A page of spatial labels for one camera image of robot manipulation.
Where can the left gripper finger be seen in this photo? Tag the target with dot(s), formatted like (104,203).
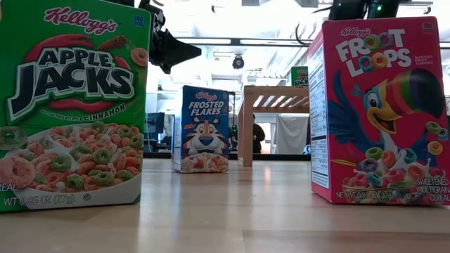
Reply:
(172,52)

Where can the Apple Jacks cereal box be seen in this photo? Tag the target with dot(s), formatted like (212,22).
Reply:
(299,75)
(70,105)

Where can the Froot Loops cereal box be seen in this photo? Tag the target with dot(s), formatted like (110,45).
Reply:
(379,116)

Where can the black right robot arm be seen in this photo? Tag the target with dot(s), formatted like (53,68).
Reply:
(351,8)

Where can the Frosted Flakes cereal box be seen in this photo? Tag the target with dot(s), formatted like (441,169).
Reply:
(204,133)

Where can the wooden slatted shelf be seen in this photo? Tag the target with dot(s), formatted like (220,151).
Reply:
(247,123)

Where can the black monitor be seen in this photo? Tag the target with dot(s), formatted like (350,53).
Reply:
(154,123)

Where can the person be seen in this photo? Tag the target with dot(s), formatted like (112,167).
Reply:
(258,135)

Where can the grey hanging cloth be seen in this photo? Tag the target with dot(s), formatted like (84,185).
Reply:
(292,135)

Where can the black overhead frame bar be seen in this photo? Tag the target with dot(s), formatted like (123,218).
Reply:
(235,41)

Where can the black round hanging camera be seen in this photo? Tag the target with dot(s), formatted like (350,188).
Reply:
(238,62)

